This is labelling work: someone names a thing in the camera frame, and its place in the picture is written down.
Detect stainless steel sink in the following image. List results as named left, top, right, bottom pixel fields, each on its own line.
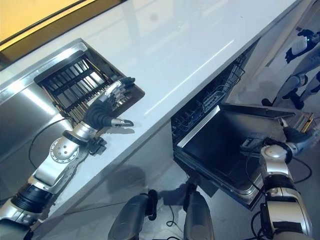
left=0, top=37, right=146, bottom=163

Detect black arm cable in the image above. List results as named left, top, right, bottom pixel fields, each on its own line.
left=28, top=117, right=76, bottom=173
left=244, top=149, right=313, bottom=198

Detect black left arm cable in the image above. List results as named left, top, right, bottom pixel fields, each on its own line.
left=28, top=117, right=76, bottom=173

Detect dishwasher wire rack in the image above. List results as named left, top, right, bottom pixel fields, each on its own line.
left=171, top=55, right=248, bottom=137

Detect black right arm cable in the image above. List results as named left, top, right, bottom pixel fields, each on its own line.
left=244, top=149, right=313, bottom=198

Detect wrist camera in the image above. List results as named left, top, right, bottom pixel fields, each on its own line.
left=240, top=135, right=266, bottom=152
left=86, top=137, right=108, bottom=155

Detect black window frame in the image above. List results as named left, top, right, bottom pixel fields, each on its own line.
left=0, top=0, right=126, bottom=47

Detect black slatted dish rack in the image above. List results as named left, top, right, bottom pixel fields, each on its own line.
left=33, top=49, right=146, bottom=121

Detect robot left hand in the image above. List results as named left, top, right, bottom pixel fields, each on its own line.
left=85, top=76, right=137, bottom=130

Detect robot right leg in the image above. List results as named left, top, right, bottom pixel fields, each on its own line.
left=182, top=182, right=214, bottom=240

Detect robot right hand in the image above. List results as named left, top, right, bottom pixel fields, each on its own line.
left=279, top=118, right=311, bottom=146

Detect dishwasher door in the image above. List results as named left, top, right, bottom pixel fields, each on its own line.
left=174, top=104, right=296, bottom=210

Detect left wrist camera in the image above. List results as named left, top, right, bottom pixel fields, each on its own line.
left=86, top=137, right=108, bottom=155

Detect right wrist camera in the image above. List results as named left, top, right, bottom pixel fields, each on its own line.
left=240, top=135, right=266, bottom=152

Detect black floor cable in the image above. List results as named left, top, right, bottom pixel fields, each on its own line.
left=165, top=204, right=176, bottom=227

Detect background humanoid robot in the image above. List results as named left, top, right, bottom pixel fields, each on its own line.
left=261, top=26, right=320, bottom=110

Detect yellow striped object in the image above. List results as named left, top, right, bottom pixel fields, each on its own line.
left=301, top=112, right=315, bottom=134

